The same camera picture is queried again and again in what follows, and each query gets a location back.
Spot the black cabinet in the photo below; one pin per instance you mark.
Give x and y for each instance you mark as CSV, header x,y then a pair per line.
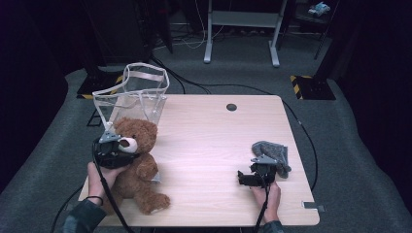
x,y
120,32

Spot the black side table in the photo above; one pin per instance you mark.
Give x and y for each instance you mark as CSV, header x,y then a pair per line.
x,y
319,20

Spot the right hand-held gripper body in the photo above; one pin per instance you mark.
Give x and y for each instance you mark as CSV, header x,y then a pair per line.
x,y
267,170

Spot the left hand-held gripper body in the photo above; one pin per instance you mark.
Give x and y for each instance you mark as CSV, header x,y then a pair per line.
x,y
107,155

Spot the grey knitted cloth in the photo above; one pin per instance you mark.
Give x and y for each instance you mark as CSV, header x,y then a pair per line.
x,y
272,152

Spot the person's right hand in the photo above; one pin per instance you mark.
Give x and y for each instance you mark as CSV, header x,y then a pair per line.
x,y
273,200

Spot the black stand base yellow stripes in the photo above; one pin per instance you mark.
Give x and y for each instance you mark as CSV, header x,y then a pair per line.
x,y
97,85

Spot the white metal desk frame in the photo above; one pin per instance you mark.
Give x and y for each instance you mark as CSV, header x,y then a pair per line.
x,y
243,18

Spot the clear plastic bag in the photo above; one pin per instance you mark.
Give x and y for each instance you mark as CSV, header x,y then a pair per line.
x,y
136,97

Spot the blue and white packet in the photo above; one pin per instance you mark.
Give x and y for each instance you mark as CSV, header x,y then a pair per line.
x,y
319,8

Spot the brown teddy bear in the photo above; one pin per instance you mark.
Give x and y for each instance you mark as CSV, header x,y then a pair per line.
x,y
139,181

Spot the black wristband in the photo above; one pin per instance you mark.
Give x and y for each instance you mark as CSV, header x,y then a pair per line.
x,y
95,196

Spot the dark round table grommet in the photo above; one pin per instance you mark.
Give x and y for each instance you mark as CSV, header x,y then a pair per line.
x,y
231,107

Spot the person's left hand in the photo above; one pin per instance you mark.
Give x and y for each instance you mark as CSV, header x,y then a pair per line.
x,y
94,183

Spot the black striped stand base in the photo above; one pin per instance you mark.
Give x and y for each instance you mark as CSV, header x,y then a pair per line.
x,y
315,89

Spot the black floor frame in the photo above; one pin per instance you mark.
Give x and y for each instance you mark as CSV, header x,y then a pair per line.
x,y
94,124

